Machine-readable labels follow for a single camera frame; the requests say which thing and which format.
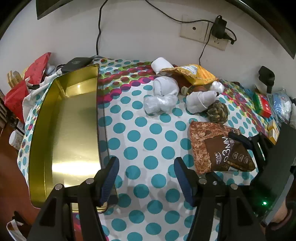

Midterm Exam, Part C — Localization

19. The yellow snack bag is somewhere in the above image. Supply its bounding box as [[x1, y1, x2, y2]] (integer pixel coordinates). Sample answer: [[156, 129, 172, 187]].
[[161, 64, 219, 87]]

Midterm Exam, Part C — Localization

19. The clear jar white lid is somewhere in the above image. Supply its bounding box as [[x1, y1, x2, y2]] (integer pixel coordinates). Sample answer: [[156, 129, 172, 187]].
[[9, 130, 23, 150]]

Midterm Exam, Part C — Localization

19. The white sock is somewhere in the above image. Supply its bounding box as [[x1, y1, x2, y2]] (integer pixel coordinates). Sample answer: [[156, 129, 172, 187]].
[[186, 90, 219, 114], [151, 57, 174, 75], [153, 76, 179, 96]]

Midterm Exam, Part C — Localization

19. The beige wall socket plate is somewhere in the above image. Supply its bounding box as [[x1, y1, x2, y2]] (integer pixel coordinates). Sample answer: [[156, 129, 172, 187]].
[[180, 14, 212, 43]]

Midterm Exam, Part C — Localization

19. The white wall power socket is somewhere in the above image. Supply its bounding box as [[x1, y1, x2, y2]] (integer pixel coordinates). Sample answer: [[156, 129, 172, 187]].
[[205, 35, 229, 51]]

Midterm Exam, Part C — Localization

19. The bluish clear plastic bag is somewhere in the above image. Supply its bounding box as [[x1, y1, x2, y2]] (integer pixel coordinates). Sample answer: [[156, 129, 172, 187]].
[[267, 89, 293, 126]]

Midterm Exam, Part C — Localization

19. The black clip holder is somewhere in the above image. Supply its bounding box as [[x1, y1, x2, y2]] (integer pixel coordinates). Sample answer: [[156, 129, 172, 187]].
[[258, 66, 275, 93]]

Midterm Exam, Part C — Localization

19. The black power adapter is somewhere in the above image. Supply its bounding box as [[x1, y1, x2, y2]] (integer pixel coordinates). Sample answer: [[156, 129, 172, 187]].
[[211, 16, 228, 40]]

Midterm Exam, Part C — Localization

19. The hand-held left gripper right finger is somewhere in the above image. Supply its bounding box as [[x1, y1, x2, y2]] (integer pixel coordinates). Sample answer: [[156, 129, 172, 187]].
[[174, 157, 265, 241]]

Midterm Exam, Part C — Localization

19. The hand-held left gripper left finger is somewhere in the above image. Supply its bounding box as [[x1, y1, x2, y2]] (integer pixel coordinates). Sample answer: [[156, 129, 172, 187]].
[[26, 157, 120, 241]]

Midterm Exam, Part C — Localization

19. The person's right hand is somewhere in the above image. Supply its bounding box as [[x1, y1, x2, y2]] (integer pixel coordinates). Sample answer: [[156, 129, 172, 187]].
[[274, 202, 293, 224]]

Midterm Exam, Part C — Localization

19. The flat red gift bag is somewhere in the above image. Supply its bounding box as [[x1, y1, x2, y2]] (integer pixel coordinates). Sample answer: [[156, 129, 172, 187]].
[[24, 52, 52, 82]]

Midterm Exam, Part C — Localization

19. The polka dot tablecloth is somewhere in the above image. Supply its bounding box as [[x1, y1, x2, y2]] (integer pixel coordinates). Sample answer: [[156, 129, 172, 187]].
[[17, 56, 285, 241]]

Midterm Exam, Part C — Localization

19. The black wall television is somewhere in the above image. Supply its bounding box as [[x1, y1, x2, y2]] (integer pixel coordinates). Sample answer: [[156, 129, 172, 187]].
[[36, 0, 295, 58]]

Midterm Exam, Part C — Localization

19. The cardboard box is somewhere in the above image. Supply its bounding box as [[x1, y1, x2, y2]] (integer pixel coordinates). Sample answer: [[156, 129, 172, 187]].
[[7, 70, 26, 88]]

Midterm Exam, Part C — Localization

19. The black cable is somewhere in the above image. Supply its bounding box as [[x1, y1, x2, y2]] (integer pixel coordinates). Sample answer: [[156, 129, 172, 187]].
[[144, 0, 218, 24], [96, 0, 109, 56]]

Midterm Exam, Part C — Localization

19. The white plastic shopping bag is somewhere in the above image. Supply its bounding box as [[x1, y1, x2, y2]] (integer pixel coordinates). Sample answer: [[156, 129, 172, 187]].
[[6, 219, 28, 241]]

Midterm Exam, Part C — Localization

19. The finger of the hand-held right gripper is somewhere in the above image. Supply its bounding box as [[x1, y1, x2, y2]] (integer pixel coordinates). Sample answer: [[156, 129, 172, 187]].
[[228, 130, 266, 163]]

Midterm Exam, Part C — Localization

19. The red and green box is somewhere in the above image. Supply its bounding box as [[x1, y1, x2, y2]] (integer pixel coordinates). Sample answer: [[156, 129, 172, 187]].
[[252, 92, 273, 118]]

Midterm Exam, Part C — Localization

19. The clear plastic bag bundle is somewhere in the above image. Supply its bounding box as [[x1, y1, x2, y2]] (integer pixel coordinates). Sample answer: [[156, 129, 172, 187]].
[[209, 81, 225, 93], [143, 94, 178, 114]]

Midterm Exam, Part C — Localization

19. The brown snack bag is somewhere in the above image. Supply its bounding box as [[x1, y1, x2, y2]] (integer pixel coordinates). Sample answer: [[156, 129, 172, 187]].
[[189, 122, 257, 174]]

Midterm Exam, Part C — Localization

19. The gold metal tin box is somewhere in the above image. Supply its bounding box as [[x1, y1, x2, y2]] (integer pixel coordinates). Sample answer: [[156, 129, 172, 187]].
[[28, 64, 119, 214]]

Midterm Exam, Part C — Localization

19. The black set-top box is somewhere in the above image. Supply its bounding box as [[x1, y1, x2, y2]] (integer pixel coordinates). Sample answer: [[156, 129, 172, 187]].
[[61, 57, 93, 73]]

